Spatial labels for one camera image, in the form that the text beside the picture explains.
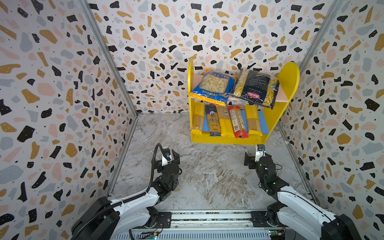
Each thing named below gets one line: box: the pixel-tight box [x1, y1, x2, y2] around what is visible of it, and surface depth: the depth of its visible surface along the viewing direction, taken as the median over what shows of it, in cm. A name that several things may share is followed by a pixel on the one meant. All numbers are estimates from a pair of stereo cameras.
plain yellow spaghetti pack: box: [216, 105, 236, 138], surface depth 97 cm
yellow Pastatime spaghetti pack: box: [190, 98, 206, 135], surface depth 98 cm
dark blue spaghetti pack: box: [205, 104, 222, 137], surface depth 96 cm
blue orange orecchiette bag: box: [190, 68, 238, 107], surface depth 74 cm
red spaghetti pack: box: [228, 105, 249, 139], surface depth 94 cm
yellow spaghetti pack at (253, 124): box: [244, 104, 263, 136], surface depth 99 cm
